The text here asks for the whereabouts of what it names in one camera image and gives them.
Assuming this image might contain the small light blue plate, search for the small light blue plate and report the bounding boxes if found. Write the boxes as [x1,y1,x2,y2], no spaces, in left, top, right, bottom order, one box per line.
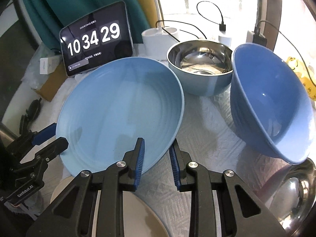
[56,57,184,176]

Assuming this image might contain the large beige plate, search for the large beige plate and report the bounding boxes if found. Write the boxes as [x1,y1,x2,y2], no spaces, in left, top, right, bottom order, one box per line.
[50,172,168,236]

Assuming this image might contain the small steel blue bowl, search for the small steel blue bowl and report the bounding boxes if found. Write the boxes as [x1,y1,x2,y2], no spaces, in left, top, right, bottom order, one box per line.
[166,40,233,97]

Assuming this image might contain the large blue bowl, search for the large blue bowl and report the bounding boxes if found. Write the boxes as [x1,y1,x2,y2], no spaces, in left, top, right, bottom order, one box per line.
[230,43,315,165]

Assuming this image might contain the large steel bowl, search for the large steel bowl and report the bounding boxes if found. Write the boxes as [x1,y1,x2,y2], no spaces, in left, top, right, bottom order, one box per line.
[258,158,315,236]

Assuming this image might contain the black sunglasses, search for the black sunglasses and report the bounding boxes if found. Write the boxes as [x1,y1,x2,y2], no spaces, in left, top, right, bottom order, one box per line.
[19,98,42,135]

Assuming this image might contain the cardboard box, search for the cardboard box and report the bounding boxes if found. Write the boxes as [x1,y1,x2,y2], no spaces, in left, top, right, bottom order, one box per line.
[34,62,68,102]

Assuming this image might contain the white small box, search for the white small box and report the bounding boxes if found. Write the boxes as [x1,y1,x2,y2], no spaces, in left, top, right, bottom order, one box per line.
[40,55,62,75]

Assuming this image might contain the tablet showing clock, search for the tablet showing clock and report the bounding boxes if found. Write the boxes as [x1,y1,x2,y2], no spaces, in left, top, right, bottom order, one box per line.
[59,1,134,77]

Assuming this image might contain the white desk lamp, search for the white desk lamp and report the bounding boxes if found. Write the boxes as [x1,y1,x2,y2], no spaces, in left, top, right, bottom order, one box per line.
[141,27,178,60]

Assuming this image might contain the teal curtain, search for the teal curtain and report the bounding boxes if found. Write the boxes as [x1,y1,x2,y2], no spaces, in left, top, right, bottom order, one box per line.
[23,0,150,49]

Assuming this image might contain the black power adapter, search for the black power adapter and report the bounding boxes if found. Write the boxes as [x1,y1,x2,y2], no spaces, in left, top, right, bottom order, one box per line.
[252,20,267,47]

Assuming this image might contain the yellow bag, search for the yellow bag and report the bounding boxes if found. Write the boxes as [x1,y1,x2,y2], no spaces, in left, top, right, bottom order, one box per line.
[286,57,315,101]

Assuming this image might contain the white charger with cable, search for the white charger with cable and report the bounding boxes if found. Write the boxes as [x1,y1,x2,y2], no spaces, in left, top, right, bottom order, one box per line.
[196,1,232,47]

